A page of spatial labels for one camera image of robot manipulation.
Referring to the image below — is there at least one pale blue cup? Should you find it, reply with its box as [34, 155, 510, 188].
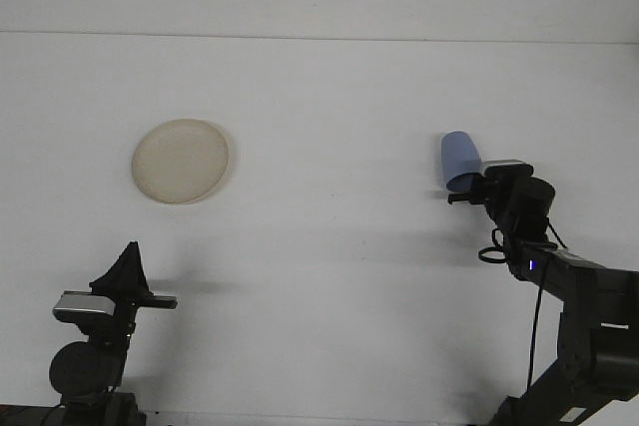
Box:
[438, 131, 483, 194]

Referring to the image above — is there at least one pale round plate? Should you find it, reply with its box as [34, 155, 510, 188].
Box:
[131, 118, 235, 206]

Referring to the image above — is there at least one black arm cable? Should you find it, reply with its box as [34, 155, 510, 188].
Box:
[477, 223, 568, 397]

